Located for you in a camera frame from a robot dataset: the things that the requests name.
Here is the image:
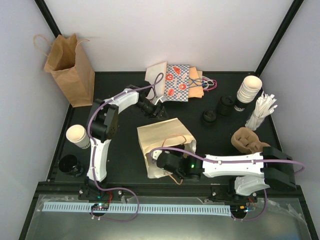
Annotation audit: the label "purple cable loop at front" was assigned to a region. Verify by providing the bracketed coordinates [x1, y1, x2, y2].
[89, 186, 140, 223]

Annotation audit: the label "left stack of paper cups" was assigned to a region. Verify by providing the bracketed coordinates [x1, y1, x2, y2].
[66, 124, 91, 149]

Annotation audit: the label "cream paper bag with handles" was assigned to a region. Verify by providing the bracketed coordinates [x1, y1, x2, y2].
[137, 118, 197, 185]

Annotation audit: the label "coloured bag handle cords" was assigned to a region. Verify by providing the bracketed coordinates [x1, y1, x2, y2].
[188, 74, 218, 91]

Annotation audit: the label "light blue slotted cable duct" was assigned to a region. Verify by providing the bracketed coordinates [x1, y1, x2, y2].
[42, 202, 231, 217]

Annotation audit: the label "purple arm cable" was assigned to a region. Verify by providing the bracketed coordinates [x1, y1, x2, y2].
[148, 146, 307, 223]
[85, 72, 165, 193]

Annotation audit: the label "brown flat paper bag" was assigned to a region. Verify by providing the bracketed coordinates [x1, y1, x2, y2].
[188, 67, 204, 99]

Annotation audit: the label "glass of wrapped stirrers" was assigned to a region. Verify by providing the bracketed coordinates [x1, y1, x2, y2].
[245, 92, 277, 131]

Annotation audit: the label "white flat paper bag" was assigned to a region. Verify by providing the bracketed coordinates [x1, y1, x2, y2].
[144, 61, 167, 100]

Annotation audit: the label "black right frame post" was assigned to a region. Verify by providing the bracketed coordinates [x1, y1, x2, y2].
[254, 0, 304, 77]

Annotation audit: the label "tall black lid stack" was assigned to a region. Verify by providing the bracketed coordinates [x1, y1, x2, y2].
[216, 95, 235, 116]

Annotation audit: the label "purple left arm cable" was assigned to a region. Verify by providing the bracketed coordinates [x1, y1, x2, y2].
[85, 72, 165, 193]

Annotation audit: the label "small circuit board with LEDs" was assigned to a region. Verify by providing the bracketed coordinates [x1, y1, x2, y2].
[90, 203, 109, 211]

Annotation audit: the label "standing brown paper bag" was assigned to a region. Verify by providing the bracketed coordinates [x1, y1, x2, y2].
[33, 33, 95, 108]

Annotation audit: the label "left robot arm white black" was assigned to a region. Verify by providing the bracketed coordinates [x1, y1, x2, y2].
[79, 83, 166, 200]

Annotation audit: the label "stack of white paper cups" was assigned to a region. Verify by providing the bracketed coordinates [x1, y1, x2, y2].
[234, 75, 263, 112]

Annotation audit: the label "blue checkered paper bag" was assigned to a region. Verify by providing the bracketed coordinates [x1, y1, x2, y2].
[163, 64, 190, 102]

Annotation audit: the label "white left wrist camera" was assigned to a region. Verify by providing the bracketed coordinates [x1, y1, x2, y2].
[153, 95, 165, 105]

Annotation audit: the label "black left frame post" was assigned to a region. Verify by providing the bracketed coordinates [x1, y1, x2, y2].
[34, 0, 62, 38]

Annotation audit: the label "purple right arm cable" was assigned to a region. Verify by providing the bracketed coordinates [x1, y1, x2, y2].
[148, 146, 307, 223]

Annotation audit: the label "black frame post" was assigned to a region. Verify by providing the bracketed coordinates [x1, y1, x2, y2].
[34, 0, 62, 38]
[254, 0, 304, 77]

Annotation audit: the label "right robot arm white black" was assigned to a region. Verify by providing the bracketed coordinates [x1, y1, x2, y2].
[149, 146, 297, 202]

